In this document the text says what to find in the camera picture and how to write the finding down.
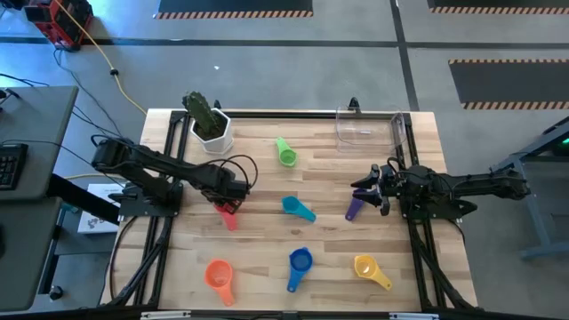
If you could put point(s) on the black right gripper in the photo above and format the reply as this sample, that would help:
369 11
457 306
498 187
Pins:
389 182

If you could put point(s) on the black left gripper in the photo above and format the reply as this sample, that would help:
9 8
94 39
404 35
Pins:
222 182

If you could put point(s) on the red measuring cup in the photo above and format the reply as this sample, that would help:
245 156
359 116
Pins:
230 221

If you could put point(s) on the purple measuring cup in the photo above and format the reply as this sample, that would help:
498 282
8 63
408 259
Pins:
353 212

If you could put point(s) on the teal measuring cup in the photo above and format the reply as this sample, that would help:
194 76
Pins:
291 205

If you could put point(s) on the orange measuring cup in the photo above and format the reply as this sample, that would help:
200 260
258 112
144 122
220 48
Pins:
218 273

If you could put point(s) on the green measuring cup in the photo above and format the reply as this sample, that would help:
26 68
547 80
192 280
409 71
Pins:
287 156

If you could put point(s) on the yellow measuring cup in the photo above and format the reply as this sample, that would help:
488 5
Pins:
365 266

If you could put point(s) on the blue measuring cup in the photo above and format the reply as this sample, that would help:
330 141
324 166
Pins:
300 262

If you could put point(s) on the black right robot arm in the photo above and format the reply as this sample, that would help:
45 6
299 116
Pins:
467 184

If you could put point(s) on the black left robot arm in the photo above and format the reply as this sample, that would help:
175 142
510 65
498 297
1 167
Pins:
155 162

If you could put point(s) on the clear plastic basket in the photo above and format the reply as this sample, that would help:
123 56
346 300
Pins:
369 133

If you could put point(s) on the white plant pot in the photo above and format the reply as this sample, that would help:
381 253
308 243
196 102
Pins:
220 144

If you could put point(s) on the green cactus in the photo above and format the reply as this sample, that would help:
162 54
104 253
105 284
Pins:
200 113

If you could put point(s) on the white paper sheet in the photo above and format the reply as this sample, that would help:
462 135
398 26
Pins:
95 222

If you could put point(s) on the black desk beam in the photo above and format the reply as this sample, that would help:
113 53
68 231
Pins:
75 195

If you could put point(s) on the black hazard-striped floor mat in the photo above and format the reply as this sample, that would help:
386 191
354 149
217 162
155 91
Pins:
511 82
235 5
498 3

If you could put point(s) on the black caster wheel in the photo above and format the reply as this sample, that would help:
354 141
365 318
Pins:
56 293

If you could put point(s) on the grey desk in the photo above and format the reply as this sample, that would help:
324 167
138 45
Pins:
31 124

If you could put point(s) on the black keyboard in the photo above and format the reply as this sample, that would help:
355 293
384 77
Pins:
11 166

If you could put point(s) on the red and black equipment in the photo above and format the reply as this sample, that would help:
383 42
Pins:
66 22

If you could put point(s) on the black aluminium table frame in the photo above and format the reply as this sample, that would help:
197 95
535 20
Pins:
289 114

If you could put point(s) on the silver table bracket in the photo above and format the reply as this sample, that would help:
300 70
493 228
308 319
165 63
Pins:
164 315
413 316

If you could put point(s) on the grey-blue table frame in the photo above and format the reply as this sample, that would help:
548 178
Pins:
535 209

